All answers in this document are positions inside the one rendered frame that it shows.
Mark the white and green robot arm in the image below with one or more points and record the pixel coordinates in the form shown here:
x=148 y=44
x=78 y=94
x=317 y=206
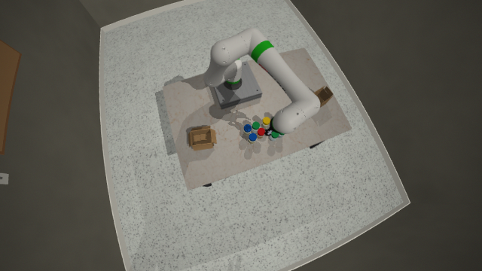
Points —
x=251 y=41

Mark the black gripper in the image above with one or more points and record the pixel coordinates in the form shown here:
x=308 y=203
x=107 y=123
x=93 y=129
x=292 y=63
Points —
x=268 y=132

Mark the bottle with yellow cap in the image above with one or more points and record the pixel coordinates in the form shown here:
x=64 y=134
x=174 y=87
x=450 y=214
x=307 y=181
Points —
x=265 y=123

